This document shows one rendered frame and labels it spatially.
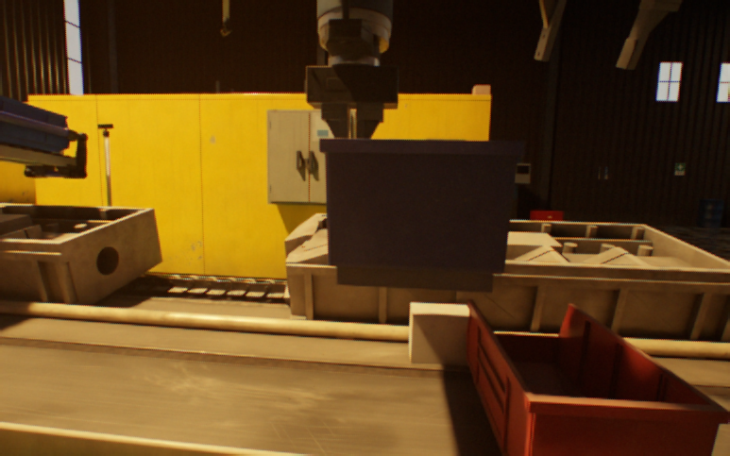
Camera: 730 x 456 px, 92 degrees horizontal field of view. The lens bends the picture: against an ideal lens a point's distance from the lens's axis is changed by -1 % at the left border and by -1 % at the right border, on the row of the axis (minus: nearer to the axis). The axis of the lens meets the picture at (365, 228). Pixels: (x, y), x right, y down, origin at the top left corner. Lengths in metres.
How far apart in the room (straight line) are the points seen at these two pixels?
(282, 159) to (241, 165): 0.50
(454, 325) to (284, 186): 2.47
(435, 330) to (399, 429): 0.23
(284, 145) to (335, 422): 2.65
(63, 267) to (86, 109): 3.22
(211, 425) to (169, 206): 3.24
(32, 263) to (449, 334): 1.02
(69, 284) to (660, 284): 1.39
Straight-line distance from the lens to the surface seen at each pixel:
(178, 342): 0.92
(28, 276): 1.28
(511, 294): 0.89
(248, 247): 3.47
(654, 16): 0.72
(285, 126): 3.09
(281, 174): 3.07
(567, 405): 0.44
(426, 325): 0.75
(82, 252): 1.20
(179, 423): 0.66
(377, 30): 0.55
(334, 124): 0.56
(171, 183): 3.76
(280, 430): 0.61
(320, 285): 0.87
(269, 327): 0.90
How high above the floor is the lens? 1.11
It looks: 7 degrees down
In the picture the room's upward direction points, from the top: 1 degrees clockwise
